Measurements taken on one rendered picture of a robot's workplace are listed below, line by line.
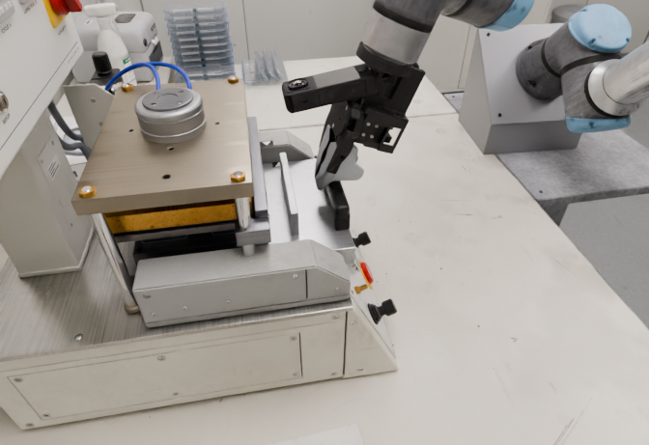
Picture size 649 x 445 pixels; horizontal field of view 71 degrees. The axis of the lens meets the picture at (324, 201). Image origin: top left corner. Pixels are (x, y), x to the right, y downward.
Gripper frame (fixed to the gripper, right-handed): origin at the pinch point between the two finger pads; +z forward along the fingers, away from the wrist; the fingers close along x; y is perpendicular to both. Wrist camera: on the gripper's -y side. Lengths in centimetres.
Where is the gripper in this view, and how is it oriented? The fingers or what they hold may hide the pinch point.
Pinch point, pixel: (317, 180)
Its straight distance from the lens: 65.4
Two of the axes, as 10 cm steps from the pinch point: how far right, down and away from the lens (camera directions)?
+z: -3.4, 7.7, 5.4
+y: 9.2, 1.6, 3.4
